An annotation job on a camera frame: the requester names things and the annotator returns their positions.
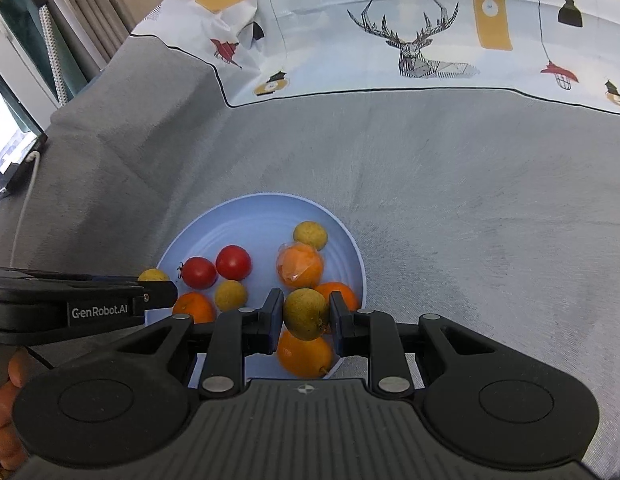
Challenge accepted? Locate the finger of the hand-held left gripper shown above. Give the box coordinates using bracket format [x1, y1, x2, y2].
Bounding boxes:
[140, 280, 179, 310]

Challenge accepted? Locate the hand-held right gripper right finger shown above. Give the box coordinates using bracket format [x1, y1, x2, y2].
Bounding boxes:
[329, 291, 510, 395]

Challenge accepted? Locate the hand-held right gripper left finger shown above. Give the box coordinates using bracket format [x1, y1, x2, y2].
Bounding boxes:
[115, 288, 285, 395]

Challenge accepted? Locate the small orange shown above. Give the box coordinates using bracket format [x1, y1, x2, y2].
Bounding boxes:
[172, 291, 217, 324]
[315, 281, 361, 312]

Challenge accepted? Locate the large orange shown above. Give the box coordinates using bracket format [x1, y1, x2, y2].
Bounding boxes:
[276, 330, 335, 380]

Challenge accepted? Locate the plastic-wrapped orange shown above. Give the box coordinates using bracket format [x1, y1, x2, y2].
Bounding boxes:
[276, 241, 325, 291]

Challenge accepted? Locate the blue plate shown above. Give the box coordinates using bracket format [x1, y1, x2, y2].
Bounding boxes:
[145, 191, 367, 381]

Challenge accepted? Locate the person's left hand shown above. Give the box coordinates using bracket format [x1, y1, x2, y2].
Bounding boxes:
[0, 349, 41, 472]

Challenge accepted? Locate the grey bed cover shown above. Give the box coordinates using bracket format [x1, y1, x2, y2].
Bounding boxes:
[0, 25, 620, 480]

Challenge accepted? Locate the printed white bedsheet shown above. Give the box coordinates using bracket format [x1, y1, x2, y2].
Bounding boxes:
[130, 0, 620, 121]

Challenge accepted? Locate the teal curtain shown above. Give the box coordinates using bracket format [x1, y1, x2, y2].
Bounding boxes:
[0, 0, 86, 111]

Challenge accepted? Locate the grey curtain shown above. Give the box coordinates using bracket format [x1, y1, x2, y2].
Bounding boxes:
[37, 0, 141, 76]

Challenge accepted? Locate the white charging cable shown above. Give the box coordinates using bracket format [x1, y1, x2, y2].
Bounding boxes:
[10, 150, 43, 271]

